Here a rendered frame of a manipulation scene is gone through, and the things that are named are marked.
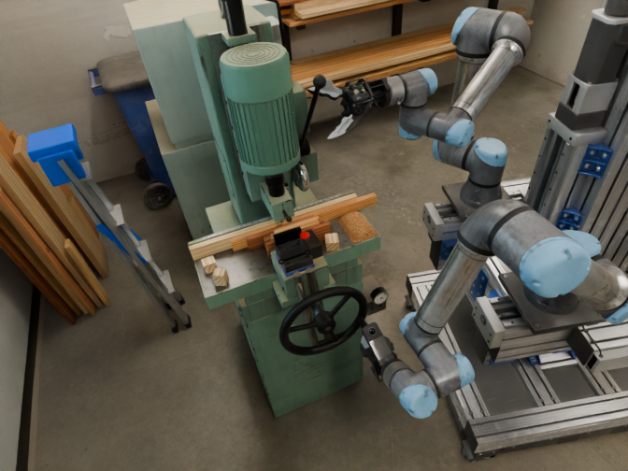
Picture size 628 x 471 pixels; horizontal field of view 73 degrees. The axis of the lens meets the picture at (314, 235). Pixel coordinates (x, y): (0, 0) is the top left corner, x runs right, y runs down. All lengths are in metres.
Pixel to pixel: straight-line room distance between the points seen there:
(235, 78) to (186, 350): 1.61
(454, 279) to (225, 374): 1.46
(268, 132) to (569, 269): 0.75
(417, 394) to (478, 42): 1.06
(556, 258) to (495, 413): 1.14
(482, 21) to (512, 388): 1.36
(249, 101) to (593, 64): 0.85
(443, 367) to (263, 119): 0.76
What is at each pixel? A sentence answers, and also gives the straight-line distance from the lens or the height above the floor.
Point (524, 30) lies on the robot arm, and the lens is 1.50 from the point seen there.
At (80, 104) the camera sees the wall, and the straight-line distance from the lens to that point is 3.58.
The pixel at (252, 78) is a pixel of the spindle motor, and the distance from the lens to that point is 1.09.
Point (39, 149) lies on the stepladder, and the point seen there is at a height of 1.16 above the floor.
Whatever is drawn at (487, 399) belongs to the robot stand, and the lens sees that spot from 1.93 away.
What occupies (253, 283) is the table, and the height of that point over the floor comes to 0.89.
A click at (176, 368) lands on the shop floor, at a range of 2.34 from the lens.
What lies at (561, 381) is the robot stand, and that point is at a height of 0.21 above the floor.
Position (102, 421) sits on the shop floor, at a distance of 2.36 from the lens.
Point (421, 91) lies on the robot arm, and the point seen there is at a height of 1.35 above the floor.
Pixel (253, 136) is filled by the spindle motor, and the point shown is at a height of 1.32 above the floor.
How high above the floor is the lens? 1.88
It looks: 43 degrees down
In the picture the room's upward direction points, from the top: 6 degrees counter-clockwise
